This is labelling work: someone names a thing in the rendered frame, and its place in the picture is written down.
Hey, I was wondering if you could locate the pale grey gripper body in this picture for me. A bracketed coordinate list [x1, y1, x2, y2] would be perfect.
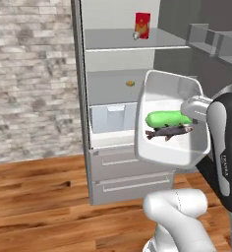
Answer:
[180, 95, 214, 124]

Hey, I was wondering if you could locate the white tupperware container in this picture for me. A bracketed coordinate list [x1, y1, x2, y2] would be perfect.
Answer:
[134, 69, 212, 170]

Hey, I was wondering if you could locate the grey fridge door bin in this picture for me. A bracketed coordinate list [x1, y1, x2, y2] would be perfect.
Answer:
[215, 31, 232, 69]
[186, 23, 221, 57]

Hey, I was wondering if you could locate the grey fridge shelf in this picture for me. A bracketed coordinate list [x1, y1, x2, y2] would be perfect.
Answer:
[87, 68, 155, 106]
[84, 27, 192, 53]

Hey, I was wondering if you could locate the grey fridge door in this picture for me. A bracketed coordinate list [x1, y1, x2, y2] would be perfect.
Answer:
[186, 0, 232, 99]

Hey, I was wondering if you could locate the grey fridge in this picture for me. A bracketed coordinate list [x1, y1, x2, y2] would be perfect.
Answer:
[71, 0, 232, 207]

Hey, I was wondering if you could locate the green cucumber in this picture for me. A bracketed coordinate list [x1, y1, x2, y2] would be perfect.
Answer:
[145, 110, 193, 129]

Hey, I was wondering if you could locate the dark grey fish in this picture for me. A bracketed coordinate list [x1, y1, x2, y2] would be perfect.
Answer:
[145, 125, 195, 143]

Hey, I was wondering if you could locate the clear crisper drawer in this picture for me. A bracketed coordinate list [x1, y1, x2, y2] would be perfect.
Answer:
[88, 101, 139, 135]

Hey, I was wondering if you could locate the red carton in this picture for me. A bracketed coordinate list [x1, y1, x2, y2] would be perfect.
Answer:
[135, 12, 152, 40]

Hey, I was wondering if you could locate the grey freezer drawer front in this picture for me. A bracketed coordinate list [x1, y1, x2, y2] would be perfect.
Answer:
[89, 145, 175, 182]
[89, 171, 176, 206]

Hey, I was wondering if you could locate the grey drawer handle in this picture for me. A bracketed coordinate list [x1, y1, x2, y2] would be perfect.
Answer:
[100, 157, 141, 166]
[102, 177, 172, 193]

